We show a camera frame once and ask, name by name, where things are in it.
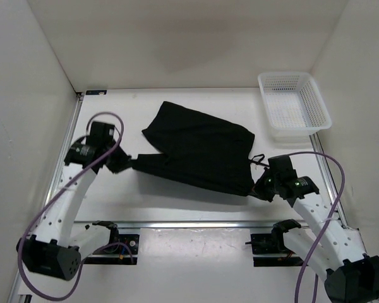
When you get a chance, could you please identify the black shorts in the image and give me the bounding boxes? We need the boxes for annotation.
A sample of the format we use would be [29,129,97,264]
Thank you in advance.
[133,101,255,196]

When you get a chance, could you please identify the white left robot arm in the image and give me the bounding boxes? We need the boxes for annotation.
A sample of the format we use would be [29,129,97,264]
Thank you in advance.
[16,134,130,281]

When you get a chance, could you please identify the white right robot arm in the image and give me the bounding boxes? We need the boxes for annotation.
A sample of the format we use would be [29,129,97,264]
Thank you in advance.
[251,168,379,302]

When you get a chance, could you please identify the white perforated plastic basket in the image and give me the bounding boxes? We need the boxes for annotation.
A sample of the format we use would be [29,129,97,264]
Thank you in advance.
[258,71,332,141]

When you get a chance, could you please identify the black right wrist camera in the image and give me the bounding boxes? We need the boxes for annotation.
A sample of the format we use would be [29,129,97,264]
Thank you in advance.
[268,155,297,179]

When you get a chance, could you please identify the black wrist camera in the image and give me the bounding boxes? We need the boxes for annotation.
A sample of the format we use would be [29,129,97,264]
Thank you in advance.
[268,155,297,179]
[86,121,115,145]

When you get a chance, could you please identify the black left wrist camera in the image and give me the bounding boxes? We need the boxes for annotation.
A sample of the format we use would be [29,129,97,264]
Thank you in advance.
[86,121,115,145]

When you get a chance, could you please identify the left aluminium side rail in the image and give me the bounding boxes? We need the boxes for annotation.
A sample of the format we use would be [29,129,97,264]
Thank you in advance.
[6,92,85,302]

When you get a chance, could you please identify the aluminium side rail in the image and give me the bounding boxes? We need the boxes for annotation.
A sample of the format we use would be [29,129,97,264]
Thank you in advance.
[309,132,379,303]
[6,92,85,302]

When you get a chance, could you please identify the right aluminium side rail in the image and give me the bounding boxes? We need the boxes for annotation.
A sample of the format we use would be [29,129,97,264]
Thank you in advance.
[309,132,379,303]

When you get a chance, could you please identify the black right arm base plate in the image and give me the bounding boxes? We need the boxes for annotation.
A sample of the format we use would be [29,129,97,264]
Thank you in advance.
[244,234,303,268]

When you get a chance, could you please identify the aluminium table edge rail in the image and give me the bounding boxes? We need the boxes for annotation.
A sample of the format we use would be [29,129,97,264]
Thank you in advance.
[72,219,348,233]

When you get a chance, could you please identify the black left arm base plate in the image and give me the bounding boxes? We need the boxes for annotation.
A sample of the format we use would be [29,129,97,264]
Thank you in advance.
[84,232,140,266]

